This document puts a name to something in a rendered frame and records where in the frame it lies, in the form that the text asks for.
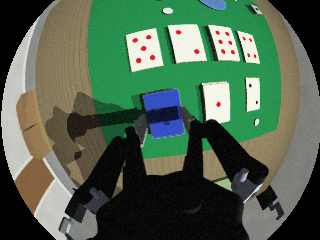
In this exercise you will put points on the green felt play mat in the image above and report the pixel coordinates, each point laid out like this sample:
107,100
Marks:
118,92

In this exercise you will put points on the white playing card with red pips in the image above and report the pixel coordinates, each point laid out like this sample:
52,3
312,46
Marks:
248,47
187,43
217,102
144,50
224,43

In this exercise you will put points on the blue round disc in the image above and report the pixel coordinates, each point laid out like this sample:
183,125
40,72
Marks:
214,4

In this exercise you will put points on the white card with black pips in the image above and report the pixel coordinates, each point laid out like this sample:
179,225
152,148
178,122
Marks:
252,94

